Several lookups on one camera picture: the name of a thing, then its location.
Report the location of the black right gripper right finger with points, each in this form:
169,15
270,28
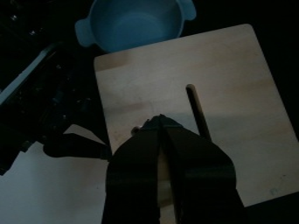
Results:
206,183

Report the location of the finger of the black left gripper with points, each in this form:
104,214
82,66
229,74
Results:
78,148

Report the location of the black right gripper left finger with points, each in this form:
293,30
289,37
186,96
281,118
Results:
133,180

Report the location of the wooden box with slot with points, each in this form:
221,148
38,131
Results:
234,96

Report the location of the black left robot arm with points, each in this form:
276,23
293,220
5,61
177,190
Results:
24,23

